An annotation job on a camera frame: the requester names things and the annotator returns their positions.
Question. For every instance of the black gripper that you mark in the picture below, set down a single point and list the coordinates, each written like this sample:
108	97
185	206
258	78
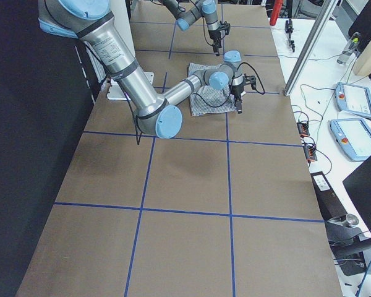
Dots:
214	36
237	91

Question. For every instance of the orange black usb hub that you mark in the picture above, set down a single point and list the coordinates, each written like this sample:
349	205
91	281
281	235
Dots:
310	152
303	128

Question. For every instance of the black rectangular box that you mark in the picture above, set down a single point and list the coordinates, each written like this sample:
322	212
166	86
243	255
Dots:
329	204

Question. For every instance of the black tool stand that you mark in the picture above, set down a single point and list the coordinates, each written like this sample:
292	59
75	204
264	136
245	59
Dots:
289	26

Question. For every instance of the navy white striped polo shirt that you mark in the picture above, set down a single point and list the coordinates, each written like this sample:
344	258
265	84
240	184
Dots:
208	100

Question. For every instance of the upper blue teach pendant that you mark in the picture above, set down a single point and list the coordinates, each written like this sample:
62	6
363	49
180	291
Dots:
354	99

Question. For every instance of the aluminium extrusion post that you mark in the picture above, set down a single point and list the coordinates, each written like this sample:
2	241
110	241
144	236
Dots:
312	39

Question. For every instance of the black monitor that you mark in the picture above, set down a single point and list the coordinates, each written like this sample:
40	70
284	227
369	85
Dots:
358	188

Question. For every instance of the blue teach pendant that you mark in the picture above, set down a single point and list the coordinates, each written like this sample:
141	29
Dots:
354	99
353	136

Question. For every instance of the upper orange black usb hub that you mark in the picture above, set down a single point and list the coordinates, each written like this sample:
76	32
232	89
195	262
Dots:
303	128

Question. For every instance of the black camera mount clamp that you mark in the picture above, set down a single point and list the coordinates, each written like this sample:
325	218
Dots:
350	246

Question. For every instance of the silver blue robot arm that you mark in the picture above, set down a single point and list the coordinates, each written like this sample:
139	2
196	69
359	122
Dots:
155	114
205	10

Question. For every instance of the red cylinder object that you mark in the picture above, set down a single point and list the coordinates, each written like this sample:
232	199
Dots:
275	12

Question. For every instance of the clear water bottle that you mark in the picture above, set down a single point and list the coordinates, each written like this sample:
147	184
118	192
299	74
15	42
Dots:
350	47

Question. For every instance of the lower blue teach pendant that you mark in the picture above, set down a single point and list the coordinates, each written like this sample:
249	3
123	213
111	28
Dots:
353	136

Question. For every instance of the lower orange black usb hub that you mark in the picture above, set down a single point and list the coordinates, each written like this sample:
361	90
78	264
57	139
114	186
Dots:
310	152

